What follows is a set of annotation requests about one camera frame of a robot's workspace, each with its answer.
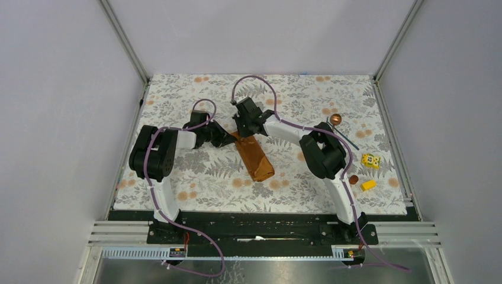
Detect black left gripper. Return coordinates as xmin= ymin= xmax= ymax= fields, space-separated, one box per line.
xmin=201 ymin=119 xmax=237 ymax=147

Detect orange cloth napkin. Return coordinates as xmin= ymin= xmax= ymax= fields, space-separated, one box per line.
xmin=232 ymin=131 xmax=275 ymax=182

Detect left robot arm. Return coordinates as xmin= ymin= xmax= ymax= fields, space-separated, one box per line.
xmin=128 ymin=111 xmax=237 ymax=243

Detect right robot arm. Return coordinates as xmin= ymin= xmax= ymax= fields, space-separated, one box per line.
xmin=231 ymin=98 xmax=363 ymax=244

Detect floral tablecloth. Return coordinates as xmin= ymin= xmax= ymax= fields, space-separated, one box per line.
xmin=139 ymin=75 xmax=407 ymax=215

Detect brown round disc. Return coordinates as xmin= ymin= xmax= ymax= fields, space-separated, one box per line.
xmin=349 ymin=175 xmax=359 ymax=185

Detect small yellow toy block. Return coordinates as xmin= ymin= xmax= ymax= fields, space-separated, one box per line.
xmin=361 ymin=153 xmax=381 ymax=169

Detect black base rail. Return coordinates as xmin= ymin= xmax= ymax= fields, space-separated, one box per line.
xmin=147 ymin=212 xmax=379 ymax=258

